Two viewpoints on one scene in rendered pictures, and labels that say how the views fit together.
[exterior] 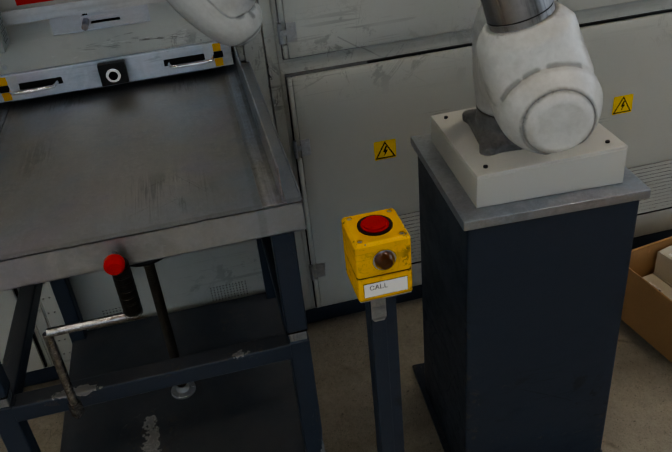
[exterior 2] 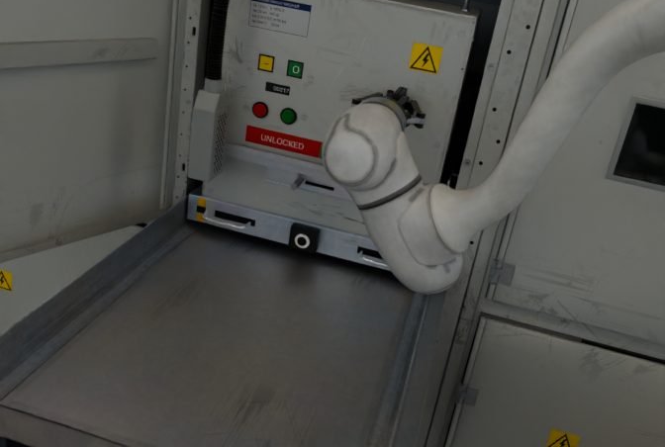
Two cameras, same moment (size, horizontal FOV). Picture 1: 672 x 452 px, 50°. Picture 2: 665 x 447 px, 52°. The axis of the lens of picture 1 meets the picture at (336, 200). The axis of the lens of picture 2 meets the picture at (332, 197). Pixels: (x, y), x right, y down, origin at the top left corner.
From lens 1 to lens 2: 39 cm
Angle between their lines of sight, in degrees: 21
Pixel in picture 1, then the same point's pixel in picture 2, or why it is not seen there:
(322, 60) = (529, 315)
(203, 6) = (394, 239)
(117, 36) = (324, 205)
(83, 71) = (277, 223)
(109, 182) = (216, 372)
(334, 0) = (570, 262)
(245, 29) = (431, 282)
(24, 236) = (92, 400)
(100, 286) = not seen: hidden behind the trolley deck
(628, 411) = not seen: outside the picture
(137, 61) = (332, 236)
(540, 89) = not seen: outside the picture
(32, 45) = (242, 181)
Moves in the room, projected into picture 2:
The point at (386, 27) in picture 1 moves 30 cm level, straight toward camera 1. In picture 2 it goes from (620, 314) to (595, 389)
